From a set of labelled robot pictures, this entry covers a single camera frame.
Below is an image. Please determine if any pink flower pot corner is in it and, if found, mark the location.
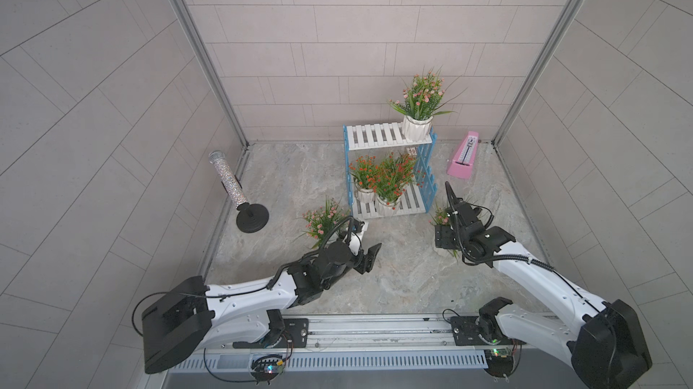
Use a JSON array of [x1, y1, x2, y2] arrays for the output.
[[431, 207, 459, 259]]

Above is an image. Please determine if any pink flower pot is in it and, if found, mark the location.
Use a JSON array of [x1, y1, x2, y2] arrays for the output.
[[302, 198, 348, 249], [389, 69, 449, 142]]

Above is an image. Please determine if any blue white wooden rack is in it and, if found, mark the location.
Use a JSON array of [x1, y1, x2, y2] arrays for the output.
[[343, 123, 438, 219]]

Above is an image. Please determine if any red flower pot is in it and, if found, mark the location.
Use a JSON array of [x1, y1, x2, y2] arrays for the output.
[[375, 152, 416, 217], [349, 156, 377, 204]]

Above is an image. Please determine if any red flower pot front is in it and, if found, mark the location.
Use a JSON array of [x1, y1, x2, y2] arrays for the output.
[[375, 152, 416, 217]]

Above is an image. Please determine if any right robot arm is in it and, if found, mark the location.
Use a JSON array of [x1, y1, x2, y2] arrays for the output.
[[440, 184, 653, 388]]

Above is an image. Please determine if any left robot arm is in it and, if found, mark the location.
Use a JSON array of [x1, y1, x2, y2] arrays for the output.
[[134, 216, 382, 375]]

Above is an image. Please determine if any pink metronome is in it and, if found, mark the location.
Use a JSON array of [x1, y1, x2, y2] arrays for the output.
[[447, 131, 479, 180]]

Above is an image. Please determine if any glitter tube on black stand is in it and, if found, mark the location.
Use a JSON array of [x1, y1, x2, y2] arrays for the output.
[[209, 150, 270, 234]]

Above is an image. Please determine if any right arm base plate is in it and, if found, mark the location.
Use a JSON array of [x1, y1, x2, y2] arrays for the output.
[[445, 315, 513, 349]]

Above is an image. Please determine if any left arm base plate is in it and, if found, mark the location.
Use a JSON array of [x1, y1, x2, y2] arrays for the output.
[[232, 316, 310, 349]]

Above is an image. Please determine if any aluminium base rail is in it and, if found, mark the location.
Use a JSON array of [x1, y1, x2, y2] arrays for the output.
[[173, 315, 524, 377]]

